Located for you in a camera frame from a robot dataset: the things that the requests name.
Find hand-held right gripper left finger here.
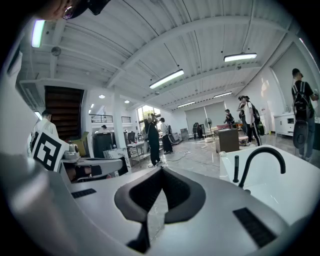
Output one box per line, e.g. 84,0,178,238
66,166,165,254

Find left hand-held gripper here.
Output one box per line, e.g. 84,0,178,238
30,130,130,177

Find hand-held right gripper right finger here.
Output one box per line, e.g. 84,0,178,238
161,166,292,251

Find white bathtub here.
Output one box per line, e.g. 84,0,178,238
219,144,320,226

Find person's left hand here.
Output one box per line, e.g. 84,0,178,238
65,164,113,183

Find marble slab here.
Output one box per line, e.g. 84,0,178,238
102,147,132,173

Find black cabinet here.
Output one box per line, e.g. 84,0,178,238
92,132,113,159

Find metal work table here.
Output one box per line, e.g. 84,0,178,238
126,141,151,166

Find yellow cardboard box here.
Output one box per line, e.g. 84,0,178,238
68,131,90,158

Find black metal railing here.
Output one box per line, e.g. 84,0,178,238
90,114,138,124

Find brown wooden cabinet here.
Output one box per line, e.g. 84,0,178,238
214,127,241,153

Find tall window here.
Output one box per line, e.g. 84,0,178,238
136,104,162,131

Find black gooseneck faucet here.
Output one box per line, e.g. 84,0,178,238
238,146,287,190

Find dark wooden staircase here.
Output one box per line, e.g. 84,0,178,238
44,85,85,141

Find black floor fan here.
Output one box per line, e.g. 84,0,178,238
204,117,213,137

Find grey roller blind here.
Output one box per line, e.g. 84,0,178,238
184,106,206,131
271,42,313,116
204,101,226,128

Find white vanity cabinet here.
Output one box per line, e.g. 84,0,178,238
273,112,296,137

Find black oval backpack device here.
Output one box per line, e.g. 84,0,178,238
292,119,312,150

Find black backpack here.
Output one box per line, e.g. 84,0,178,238
292,81,311,121

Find eyeglasses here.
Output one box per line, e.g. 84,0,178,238
61,4,76,21

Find person's face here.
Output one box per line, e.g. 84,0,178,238
37,0,76,21

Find white floor cable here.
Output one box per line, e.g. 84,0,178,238
163,149,221,167

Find black head-mounted camera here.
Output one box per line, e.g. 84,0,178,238
86,0,111,16

